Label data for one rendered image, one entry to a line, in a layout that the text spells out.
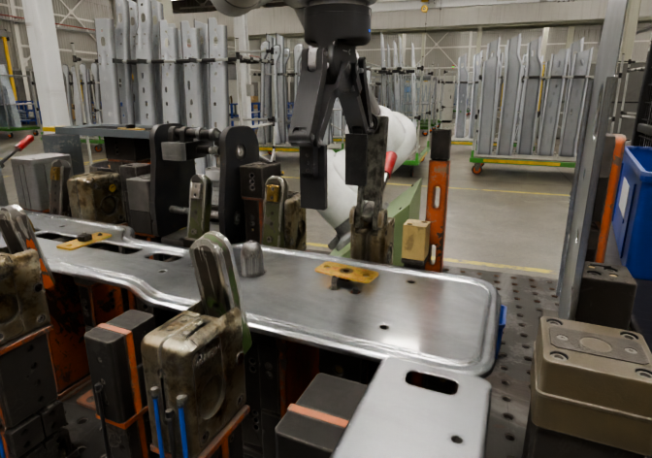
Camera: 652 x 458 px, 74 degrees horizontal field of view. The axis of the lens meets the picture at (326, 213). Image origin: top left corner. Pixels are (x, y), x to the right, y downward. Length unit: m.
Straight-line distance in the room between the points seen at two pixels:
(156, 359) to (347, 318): 0.21
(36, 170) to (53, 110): 3.46
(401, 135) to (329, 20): 0.87
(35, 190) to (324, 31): 0.83
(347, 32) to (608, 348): 0.37
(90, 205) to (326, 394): 0.72
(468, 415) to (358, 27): 0.38
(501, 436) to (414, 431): 0.49
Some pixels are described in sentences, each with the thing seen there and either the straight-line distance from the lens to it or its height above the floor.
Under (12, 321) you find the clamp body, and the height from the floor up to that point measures 0.96.
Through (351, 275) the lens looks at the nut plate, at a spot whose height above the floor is 1.01.
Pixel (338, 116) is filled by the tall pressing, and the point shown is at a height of 0.74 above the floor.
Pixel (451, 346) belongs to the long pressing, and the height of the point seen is 1.00.
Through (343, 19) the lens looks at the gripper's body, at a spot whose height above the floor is 1.32.
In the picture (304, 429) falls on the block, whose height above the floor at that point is 0.98.
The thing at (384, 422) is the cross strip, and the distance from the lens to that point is 0.38.
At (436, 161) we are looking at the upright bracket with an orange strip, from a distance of 0.65.
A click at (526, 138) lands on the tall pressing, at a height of 0.57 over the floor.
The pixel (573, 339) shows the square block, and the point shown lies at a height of 1.06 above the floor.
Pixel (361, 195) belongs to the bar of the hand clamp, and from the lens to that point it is 0.68.
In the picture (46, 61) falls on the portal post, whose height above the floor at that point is 1.51.
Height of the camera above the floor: 1.25
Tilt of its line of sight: 15 degrees down
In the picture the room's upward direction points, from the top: straight up
